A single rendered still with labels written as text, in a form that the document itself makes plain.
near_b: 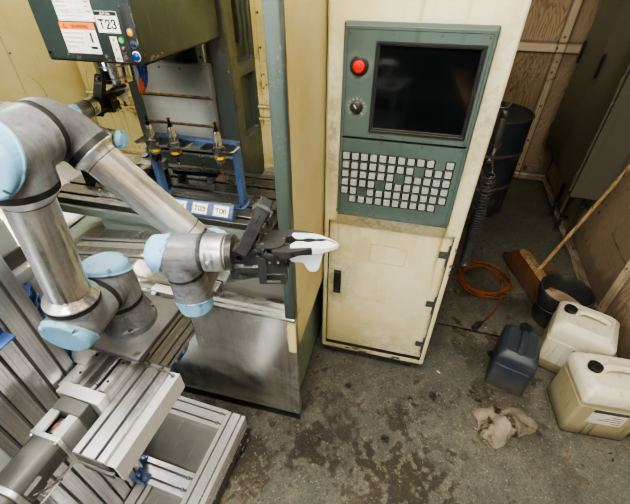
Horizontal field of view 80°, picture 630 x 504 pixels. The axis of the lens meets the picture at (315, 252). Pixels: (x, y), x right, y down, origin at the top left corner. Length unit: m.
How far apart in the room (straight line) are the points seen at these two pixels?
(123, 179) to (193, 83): 1.59
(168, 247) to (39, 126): 0.28
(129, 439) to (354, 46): 1.27
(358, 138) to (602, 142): 1.98
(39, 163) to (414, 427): 1.91
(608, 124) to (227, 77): 2.32
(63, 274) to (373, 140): 1.03
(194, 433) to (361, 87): 1.58
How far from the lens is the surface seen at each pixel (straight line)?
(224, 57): 2.32
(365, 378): 2.25
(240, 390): 2.01
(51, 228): 0.85
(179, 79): 2.44
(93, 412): 1.19
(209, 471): 1.82
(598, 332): 2.43
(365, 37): 1.33
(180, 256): 0.73
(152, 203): 0.86
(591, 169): 3.13
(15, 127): 0.78
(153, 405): 1.15
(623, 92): 2.98
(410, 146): 1.41
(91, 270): 1.07
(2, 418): 1.25
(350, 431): 2.09
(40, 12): 1.98
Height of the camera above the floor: 1.88
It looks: 38 degrees down
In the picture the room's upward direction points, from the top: straight up
